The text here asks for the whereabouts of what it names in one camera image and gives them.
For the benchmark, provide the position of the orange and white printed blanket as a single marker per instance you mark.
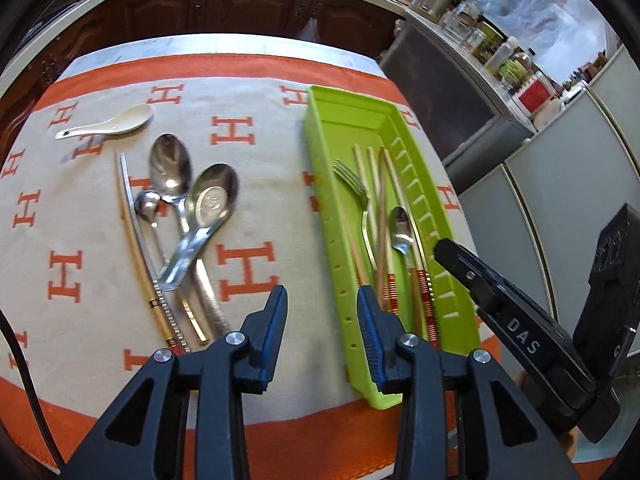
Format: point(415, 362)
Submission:
point(260, 125)

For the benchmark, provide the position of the long tan chopstick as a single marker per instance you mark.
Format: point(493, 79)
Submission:
point(159, 316)

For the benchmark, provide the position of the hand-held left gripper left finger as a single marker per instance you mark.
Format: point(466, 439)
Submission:
point(277, 325)

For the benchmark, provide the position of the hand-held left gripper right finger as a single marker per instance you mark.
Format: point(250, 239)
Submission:
point(370, 330)

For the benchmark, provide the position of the green label bottle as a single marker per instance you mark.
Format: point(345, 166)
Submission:
point(517, 66)

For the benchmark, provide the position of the metal fork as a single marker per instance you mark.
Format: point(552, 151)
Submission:
point(357, 185)

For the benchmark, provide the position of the dark grey appliance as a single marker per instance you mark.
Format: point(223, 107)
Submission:
point(440, 95)

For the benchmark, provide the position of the large oval metal spoon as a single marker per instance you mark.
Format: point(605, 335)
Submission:
point(170, 165)

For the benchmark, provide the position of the red container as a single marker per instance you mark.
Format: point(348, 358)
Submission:
point(535, 92)

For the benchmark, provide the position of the white ceramic spoon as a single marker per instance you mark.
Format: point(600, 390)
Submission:
point(130, 119)

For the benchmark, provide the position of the clear glass jar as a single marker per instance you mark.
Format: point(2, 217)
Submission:
point(461, 17)

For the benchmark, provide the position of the small metal teaspoon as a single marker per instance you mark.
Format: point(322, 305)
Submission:
point(400, 230)

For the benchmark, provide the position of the white chopstick red striped end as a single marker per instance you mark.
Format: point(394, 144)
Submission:
point(373, 165)
point(352, 245)
point(392, 175)
point(358, 165)

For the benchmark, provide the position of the dark wooden kitchen cabinet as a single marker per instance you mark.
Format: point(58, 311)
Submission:
point(240, 10)

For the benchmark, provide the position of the green plastic utensil tray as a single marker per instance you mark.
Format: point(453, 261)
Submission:
point(345, 125)

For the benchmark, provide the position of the green label jar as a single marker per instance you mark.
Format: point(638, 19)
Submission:
point(492, 35)

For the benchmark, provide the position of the grey cabinet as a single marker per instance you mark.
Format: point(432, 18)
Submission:
point(550, 200)

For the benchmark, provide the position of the serrated metal utensil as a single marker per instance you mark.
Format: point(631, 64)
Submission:
point(172, 317)

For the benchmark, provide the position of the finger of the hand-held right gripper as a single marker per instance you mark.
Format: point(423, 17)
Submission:
point(520, 330)

